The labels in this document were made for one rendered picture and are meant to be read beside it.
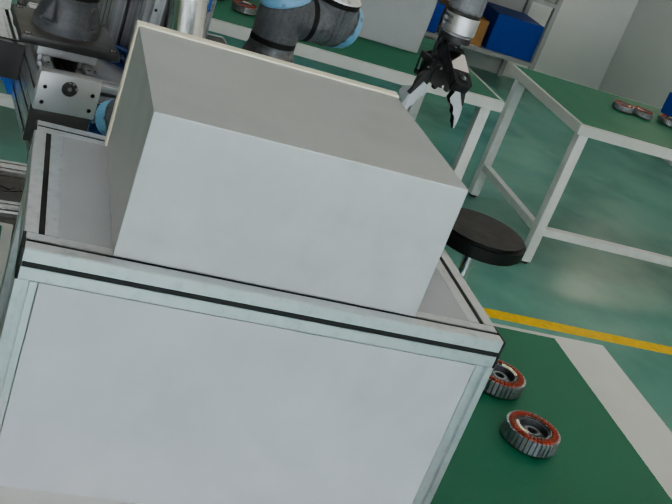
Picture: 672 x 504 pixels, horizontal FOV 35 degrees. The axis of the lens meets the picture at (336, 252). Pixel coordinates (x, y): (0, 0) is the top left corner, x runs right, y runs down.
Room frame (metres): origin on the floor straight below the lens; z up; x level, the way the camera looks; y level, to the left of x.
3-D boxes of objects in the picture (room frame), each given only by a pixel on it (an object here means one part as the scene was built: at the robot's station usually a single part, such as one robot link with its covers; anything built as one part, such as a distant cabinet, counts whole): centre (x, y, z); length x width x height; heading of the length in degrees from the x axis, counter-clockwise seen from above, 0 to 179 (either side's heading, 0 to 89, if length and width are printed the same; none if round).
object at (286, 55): (2.58, 0.33, 1.09); 0.15 x 0.15 x 0.10
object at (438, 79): (2.26, -0.07, 1.29); 0.09 x 0.08 x 0.12; 29
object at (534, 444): (1.79, -0.47, 0.77); 0.11 x 0.11 x 0.04
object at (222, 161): (1.45, 0.13, 1.22); 0.44 x 0.39 x 0.20; 111
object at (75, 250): (1.46, 0.12, 1.09); 0.68 x 0.44 x 0.05; 111
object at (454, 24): (2.26, -0.07, 1.37); 0.08 x 0.08 x 0.05
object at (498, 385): (1.97, -0.41, 0.77); 0.11 x 0.11 x 0.04
